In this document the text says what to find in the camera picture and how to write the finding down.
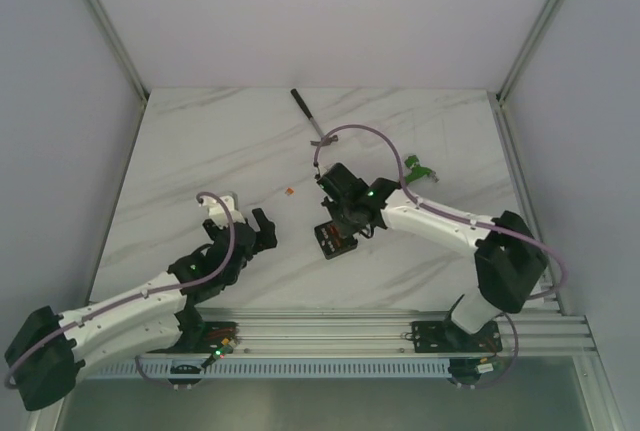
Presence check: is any aluminium mounting rail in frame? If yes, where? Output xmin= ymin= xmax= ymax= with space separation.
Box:
xmin=134 ymin=303 xmax=596 ymax=358

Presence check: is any grey slotted cable duct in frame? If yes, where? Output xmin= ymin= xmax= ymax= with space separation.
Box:
xmin=89 ymin=360 xmax=576 ymax=381

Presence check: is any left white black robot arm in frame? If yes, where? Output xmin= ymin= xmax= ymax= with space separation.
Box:
xmin=4 ymin=208 xmax=277 ymax=411

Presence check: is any right aluminium frame post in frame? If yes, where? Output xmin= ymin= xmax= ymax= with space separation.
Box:
xmin=495 ymin=0 xmax=589 ymax=102

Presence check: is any aluminium frame post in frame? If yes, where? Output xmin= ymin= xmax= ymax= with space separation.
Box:
xmin=62 ymin=0 xmax=150 ymax=102
xmin=495 ymin=0 xmax=589 ymax=102

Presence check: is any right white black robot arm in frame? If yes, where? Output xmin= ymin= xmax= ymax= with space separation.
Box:
xmin=316 ymin=163 xmax=548 ymax=350

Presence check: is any left aluminium frame post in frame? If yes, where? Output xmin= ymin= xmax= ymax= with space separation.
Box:
xmin=62 ymin=0 xmax=150 ymax=102

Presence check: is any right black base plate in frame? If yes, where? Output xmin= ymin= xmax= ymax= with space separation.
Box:
xmin=407 ymin=321 xmax=503 ymax=354

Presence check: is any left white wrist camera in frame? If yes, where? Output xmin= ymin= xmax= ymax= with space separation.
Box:
xmin=196 ymin=192 xmax=244 ymax=221

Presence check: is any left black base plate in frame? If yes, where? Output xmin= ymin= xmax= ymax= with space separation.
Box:
xmin=164 ymin=321 xmax=238 ymax=354

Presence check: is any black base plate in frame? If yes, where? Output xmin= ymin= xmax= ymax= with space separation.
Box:
xmin=407 ymin=321 xmax=503 ymax=354
xmin=164 ymin=321 xmax=238 ymax=354

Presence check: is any claw hammer black handle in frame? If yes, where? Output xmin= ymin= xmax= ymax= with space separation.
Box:
xmin=290 ymin=89 xmax=338 ymax=147

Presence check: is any black fuse box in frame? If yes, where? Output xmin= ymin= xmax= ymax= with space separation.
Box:
xmin=314 ymin=221 xmax=358 ymax=260

